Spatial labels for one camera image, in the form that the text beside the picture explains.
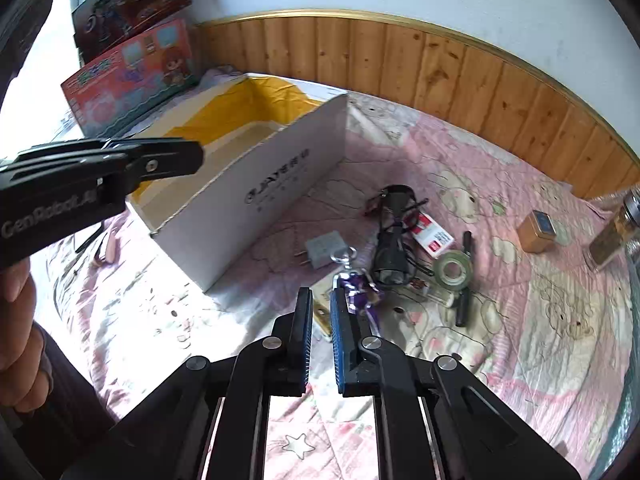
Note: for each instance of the white cardboard box yellow tape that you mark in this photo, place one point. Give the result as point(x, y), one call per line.
point(280, 175)

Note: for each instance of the yellow tissue packet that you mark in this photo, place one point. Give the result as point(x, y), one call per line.
point(322, 320)

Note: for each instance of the purple black toy figure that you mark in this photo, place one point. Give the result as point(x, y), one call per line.
point(357, 292)

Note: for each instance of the person's left forearm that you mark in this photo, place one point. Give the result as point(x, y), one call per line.
point(72, 392)

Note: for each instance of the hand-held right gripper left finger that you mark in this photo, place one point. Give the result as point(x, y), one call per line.
point(304, 345)

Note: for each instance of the person's left hand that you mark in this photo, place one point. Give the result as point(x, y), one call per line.
point(20, 355)

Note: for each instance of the black marker pen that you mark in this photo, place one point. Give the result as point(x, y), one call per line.
point(461, 312)

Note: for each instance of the red white staples box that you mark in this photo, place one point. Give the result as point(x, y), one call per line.
point(435, 237)

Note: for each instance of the grey plug adapter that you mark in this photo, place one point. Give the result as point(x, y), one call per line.
point(325, 249)

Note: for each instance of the green tape roll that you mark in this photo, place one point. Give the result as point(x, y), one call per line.
point(452, 286)

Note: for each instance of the dark robot toy box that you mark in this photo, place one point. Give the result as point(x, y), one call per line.
point(130, 5)

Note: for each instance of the glass spice jar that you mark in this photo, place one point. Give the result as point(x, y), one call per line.
point(607, 245)

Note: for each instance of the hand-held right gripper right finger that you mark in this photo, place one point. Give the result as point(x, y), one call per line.
point(342, 345)

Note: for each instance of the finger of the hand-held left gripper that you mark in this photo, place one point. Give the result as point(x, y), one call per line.
point(165, 157)

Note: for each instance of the pink cartoon toy box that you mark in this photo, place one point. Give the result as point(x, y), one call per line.
point(130, 85)

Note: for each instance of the pink printed quilt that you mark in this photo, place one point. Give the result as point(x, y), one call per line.
point(525, 310)

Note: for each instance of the gold tin blue lid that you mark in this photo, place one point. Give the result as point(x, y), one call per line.
point(530, 237)

